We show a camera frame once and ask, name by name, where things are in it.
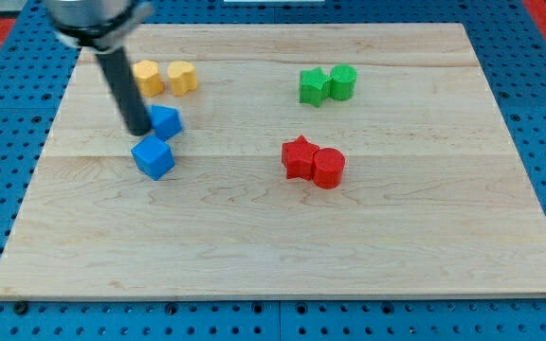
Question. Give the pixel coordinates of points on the blue cube block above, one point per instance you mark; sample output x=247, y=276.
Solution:
x=153, y=157

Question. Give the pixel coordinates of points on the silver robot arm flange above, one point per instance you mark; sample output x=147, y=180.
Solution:
x=100, y=25

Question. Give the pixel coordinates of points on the red star block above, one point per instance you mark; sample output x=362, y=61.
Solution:
x=298, y=158

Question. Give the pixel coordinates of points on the light wooden board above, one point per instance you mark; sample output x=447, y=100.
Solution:
x=434, y=201

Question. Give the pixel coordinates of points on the red cylinder block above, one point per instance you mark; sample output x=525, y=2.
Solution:
x=329, y=164

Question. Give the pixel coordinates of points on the green star block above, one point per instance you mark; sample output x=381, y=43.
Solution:
x=314, y=87

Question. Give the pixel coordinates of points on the green cylinder block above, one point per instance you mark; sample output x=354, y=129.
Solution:
x=343, y=79

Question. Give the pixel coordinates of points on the blue wedge block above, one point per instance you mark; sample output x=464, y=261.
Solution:
x=166, y=121

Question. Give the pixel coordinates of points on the yellow heart block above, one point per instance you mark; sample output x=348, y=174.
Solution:
x=182, y=77

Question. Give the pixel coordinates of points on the yellow hexagon block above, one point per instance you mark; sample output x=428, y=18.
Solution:
x=148, y=78

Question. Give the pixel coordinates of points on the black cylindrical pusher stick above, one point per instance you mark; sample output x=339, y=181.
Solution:
x=119, y=76

